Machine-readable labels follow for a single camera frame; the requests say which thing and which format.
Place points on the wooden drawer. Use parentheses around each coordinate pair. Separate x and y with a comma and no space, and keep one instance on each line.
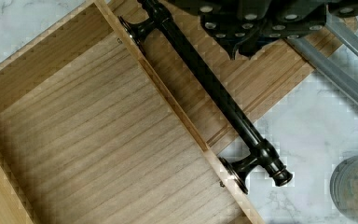
(89,134)

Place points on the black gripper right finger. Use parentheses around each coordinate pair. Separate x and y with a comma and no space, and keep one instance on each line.
(271,30)

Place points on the glass jar with oats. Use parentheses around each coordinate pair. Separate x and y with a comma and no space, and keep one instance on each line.
(344,188)

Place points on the bamboo cutting board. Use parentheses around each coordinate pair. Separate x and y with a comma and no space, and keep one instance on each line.
(256,84)

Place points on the black metal drawer handle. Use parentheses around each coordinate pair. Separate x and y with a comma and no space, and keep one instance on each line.
(262,152)

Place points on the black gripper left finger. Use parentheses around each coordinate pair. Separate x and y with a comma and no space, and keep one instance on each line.
(233,35)

